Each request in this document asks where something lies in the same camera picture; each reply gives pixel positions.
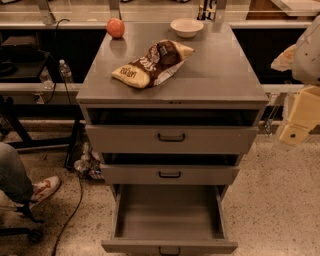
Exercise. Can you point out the white bowl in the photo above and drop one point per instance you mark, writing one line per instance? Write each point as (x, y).
(186, 27)

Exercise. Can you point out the clear water bottle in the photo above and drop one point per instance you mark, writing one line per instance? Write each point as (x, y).
(46, 79)
(65, 72)

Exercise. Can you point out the black side table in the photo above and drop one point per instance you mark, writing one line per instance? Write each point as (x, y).
(23, 96)

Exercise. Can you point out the brown chip bag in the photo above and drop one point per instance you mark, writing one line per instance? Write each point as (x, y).
(162, 61)

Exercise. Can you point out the bottom grey open drawer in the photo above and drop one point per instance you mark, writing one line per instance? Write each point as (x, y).
(169, 220)

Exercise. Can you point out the white orange sneaker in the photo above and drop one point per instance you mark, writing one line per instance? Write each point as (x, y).
(44, 189)

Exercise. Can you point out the clutter of bottles on floor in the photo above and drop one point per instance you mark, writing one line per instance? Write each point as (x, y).
(89, 164)

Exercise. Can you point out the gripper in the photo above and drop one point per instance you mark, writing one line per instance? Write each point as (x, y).
(308, 56)

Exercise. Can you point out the middle grey drawer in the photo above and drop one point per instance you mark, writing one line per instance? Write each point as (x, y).
(169, 174)

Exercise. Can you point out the grey metal drawer cabinet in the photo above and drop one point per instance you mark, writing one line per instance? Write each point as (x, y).
(214, 87)

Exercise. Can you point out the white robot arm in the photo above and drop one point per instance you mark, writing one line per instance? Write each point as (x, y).
(303, 60)

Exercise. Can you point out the top grey drawer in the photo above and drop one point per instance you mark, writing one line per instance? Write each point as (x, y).
(170, 139)

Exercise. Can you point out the orange round fruit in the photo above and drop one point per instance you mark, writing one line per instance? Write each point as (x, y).
(115, 28)

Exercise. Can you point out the person leg in jeans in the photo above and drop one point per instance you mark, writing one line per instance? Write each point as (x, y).
(14, 181)

